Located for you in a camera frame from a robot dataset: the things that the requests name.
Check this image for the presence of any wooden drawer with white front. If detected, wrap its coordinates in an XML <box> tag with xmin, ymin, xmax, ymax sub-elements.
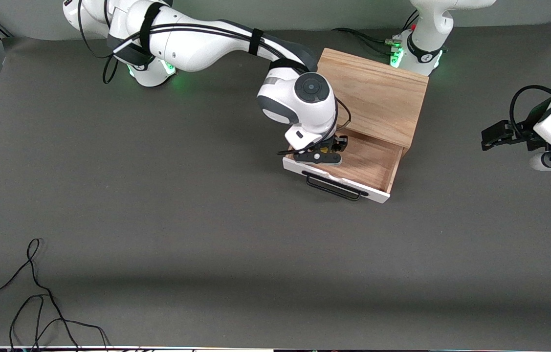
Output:
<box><xmin>283</xmin><ymin>128</ymin><xmax>405</xmax><ymax>204</ymax></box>

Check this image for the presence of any black metal drawer handle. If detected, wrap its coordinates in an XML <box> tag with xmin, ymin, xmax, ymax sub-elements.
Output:
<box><xmin>302</xmin><ymin>171</ymin><xmax>370</xmax><ymax>201</ymax></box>

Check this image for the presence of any wooden drawer cabinet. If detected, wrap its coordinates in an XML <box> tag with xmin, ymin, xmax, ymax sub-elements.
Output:
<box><xmin>317</xmin><ymin>47</ymin><xmax>430</xmax><ymax>149</ymax></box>

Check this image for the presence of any left arm base black cable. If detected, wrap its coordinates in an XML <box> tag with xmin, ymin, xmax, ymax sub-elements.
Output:
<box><xmin>331</xmin><ymin>10</ymin><xmax>420</xmax><ymax>55</ymax></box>

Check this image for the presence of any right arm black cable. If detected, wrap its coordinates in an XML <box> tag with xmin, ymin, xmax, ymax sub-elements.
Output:
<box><xmin>77</xmin><ymin>0</ymin><xmax>353</xmax><ymax>156</ymax></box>

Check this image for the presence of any loose thin black cable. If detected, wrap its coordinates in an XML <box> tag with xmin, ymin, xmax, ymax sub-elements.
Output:
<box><xmin>0</xmin><ymin>238</ymin><xmax>111</xmax><ymax>352</ymax></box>

